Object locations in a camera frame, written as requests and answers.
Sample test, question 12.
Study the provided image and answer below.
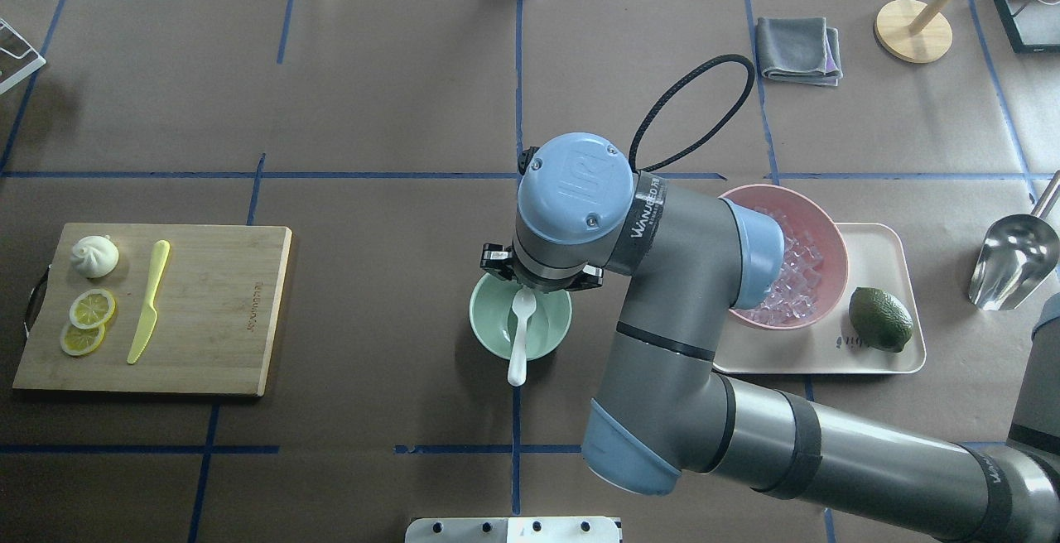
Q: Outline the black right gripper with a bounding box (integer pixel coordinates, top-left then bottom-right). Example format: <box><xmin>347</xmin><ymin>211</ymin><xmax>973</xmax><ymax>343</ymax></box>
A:
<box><xmin>479</xmin><ymin>243</ymin><xmax>603</xmax><ymax>291</ymax></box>

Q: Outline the white plastic spoon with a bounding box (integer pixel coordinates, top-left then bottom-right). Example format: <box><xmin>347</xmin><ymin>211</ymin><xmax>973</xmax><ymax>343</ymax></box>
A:
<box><xmin>507</xmin><ymin>286</ymin><xmax>537</xmax><ymax>387</ymax></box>

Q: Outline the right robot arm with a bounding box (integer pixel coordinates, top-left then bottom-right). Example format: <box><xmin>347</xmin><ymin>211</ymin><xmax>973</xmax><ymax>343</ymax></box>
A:
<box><xmin>480</xmin><ymin>132</ymin><xmax>1059</xmax><ymax>542</ymax></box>

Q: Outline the pile of ice cubes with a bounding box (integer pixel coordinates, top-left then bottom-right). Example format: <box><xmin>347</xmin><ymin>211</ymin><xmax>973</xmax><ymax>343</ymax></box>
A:
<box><xmin>735</xmin><ymin>206</ymin><xmax>824</xmax><ymax>327</ymax></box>

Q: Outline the pink bowl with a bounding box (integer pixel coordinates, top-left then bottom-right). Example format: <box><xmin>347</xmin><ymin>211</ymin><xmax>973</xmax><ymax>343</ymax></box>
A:
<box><xmin>722</xmin><ymin>183</ymin><xmax>849</xmax><ymax>329</ymax></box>

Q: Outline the metal ice scoop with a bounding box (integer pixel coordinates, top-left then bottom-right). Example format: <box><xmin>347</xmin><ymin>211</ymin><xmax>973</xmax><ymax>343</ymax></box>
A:
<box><xmin>968</xmin><ymin>172</ymin><xmax>1059</xmax><ymax>310</ymax></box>

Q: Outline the grey folded cloth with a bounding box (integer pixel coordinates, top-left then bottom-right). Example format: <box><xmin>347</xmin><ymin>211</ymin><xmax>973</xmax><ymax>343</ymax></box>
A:
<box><xmin>756</xmin><ymin>17</ymin><xmax>843</xmax><ymax>87</ymax></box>

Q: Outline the green avocado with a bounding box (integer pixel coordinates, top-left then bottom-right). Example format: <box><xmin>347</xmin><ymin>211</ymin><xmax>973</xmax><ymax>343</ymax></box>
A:
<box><xmin>848</xmin><ymin>286</ymin><xmax>915</xmax><ymax>353</ymax></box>

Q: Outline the cream plastic tray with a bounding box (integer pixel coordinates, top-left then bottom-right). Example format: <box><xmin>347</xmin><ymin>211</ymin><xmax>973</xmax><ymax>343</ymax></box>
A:
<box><xmin>713</xmin><ymin>223</ymin><xmax>928</xmax><ymax>376</ymax></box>

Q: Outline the yellow plastic knife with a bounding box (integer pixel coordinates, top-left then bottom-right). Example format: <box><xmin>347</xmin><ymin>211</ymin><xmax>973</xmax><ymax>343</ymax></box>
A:
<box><xmin>126</xmin><ymin>240</ymin><xmax>171</xmax><ymax>365</ymax></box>

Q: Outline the wooden mug tree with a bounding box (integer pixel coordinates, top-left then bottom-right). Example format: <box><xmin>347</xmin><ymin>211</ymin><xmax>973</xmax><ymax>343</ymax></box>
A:
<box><xmin>872</xmin><ymin>0</ymin><xmax>953</xmax><ymax>64</ymax></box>

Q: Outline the white steamed bun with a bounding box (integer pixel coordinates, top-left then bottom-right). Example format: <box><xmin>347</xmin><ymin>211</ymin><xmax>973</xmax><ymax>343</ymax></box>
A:
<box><xmin>70</xmin><ymin>235</ymin><xmax>120</xmax><ymax>279</ymax></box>

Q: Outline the lemon slice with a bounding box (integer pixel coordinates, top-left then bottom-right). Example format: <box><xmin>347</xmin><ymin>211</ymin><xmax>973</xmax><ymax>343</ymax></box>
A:
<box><xmin>68</xmin><ymin>290</ymin><xmax>117</xmax><ymax>329</ymax></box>
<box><xmin>58</xmin><ymin>323</ymin><xmax>107</xmax><ymax>357</ymax></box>

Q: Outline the black right camera cable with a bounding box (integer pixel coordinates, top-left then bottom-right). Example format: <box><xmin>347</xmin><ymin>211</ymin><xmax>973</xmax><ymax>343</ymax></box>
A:
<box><xmin>628</xmin><ymin>54</ymin><xmax>756</xmax><ymax>173</ymax></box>

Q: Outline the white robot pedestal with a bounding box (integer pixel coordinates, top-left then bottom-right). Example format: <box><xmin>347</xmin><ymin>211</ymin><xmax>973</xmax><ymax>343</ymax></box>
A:
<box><xmin>404</xmin><ymin>516</ymin><xmax>624</xmax><ymax>542</ymax></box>

